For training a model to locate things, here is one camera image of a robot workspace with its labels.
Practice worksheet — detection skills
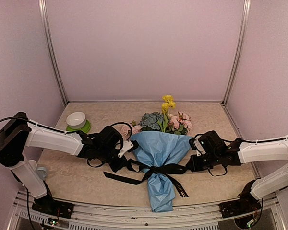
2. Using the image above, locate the yellow fake flower stem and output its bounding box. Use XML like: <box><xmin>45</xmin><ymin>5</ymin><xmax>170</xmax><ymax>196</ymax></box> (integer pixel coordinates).
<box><xmin>161</xmin><ymin>95</ymin><xmax>176</xmax><ymax>132</ymax></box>

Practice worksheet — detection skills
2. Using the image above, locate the aluminium front frame rail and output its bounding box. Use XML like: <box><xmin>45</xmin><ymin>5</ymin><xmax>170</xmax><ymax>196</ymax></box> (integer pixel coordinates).
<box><xmin>4</xmin><ymin>191</ymin><xmax>288</xmax><ymax>230</ymax></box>

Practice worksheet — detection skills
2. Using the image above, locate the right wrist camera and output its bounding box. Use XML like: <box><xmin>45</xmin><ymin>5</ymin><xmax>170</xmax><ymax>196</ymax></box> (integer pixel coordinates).
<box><xmin>189</xmin><ymin>138</ymin><xmax>203</xmax><ymax>157</ymax></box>

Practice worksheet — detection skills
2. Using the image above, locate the white ceramic bowl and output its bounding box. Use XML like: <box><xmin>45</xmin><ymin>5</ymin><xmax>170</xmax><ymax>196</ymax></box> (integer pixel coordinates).
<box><xmin>66</xmin><ymin>112</ymin><xmax>86</xmax><ymax>129</ymax></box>

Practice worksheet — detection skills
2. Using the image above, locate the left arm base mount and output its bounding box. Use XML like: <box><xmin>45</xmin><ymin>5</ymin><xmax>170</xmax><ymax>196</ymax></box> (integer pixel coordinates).
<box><xmin>32</xmin><ymin>199</ymin><xmax>74</xmax><ymax>219</ymax></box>

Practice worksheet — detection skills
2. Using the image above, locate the aluminium corner post right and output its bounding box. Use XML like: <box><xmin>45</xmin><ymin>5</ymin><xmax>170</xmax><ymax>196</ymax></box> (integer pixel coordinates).
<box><xmin>222</xmin><ymin>0</ymin><xmax>252</xmax><ymax>107</ymax></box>

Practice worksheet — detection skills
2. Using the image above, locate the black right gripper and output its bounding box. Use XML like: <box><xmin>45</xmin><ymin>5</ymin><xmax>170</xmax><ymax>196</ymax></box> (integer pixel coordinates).
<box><xmin>186</xmin><ymin>151</ymin><xmax>221</xmax><ymax>172</ymax></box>

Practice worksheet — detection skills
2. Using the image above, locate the blue fake flower bunch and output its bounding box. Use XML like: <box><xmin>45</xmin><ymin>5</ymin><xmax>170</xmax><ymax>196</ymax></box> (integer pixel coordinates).
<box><xmin>139</xmin><ymin>112</ymin><xmax>163</xmax><ymax>131</ymax></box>

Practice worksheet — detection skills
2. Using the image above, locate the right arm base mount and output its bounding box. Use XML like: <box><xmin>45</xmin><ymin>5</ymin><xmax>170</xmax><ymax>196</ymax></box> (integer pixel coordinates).
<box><xmin>219</xmin><ymin>198</ymin><xmax>263</xmax><ymax>218</ymax></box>

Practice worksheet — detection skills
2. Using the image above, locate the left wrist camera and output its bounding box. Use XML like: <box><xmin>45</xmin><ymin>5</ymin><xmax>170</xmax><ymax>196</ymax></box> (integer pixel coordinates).
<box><xmin>118</xmin><ymin>140</ymin><xmax>139</xmax><ymax>158</ymax></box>

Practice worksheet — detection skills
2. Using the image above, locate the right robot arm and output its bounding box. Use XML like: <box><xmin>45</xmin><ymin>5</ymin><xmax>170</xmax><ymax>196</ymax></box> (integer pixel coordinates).
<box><xmin>186</xmin><ymin>130</ymin><xmax>288</xmax><ymax>213</ymax></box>

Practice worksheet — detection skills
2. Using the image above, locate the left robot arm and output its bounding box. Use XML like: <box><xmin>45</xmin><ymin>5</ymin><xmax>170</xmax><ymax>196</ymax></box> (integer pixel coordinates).
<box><xmin>0</xmin><ymin>112</ymin><xmax>135</xmax><ymax>213</ymax></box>

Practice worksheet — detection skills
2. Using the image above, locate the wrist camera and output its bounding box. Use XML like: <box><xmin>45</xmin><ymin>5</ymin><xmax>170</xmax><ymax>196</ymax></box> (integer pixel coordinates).
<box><xmin>189</xmin><ymin>138</ymin><xmax>203</xmax><ymax>157</ymax></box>
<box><xmin>118</xmin><ymin>140</ymin><xmax>139</xmax><ymax>158</ymax></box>

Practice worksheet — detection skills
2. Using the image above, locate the black printed ribbon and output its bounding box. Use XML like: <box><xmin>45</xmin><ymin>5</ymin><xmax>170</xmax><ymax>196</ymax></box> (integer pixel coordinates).
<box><xmin>104</xmin><ymin>159</ymin><xmax>188</xmax><ymax>197</ymax></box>

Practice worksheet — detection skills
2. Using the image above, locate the blue wrapping paper sheet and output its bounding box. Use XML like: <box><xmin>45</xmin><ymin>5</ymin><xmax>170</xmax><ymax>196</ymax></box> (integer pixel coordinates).
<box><xmin>131</xmin><ymin>131</ymin><xmax>191</xmax><ymax>212</ymax></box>

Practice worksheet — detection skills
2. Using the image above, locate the aluminium corner post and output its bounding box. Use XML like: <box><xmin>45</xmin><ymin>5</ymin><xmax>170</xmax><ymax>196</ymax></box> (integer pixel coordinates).
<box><xmin>222</xmin><ymin>0</ymin><xmax>252</xmax><ymax>107</ymax></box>
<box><xmin>38</xmin><ymin>0</ymin><xmax>69</xmax><ymax>106</ymax></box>

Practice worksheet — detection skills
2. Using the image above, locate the pale pink fake flower stem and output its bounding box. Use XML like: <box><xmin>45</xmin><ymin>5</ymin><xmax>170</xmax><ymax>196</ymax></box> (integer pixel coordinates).
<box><xmin>166</xmin><ymin>112</ymin><xmax>192</xmax><ymax>135</ymax></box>

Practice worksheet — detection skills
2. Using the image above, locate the green plastic plate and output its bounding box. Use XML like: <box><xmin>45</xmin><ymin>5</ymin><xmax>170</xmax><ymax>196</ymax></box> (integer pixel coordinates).
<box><xmin>66</xmin><ymin>120</ymin><xmax>91</xmax><ymax>133</ymax></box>

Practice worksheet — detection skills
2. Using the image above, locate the aluminium corner post left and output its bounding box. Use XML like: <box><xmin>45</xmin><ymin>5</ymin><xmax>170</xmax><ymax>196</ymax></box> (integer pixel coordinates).
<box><xmin>38</xmin><ymin>0</ymin><xmax>69</xmax><ymax>106</ymax></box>

